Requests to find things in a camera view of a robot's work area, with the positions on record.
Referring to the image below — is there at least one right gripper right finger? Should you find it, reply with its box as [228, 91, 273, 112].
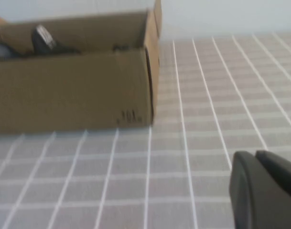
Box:
[255, 149, 291, 191]

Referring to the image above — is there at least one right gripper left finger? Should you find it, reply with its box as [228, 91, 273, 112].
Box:
[228, 151, 291, 229]

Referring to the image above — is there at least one brown cardboard shoe box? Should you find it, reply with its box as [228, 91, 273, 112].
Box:
[0, 0, 163, 135]

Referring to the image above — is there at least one grey white-checked tablecloth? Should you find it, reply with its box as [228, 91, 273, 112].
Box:
[0, 32, 291, 229]

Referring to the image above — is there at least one black knit sneaker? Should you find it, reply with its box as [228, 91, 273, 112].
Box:
[0, 24, 82, 61]

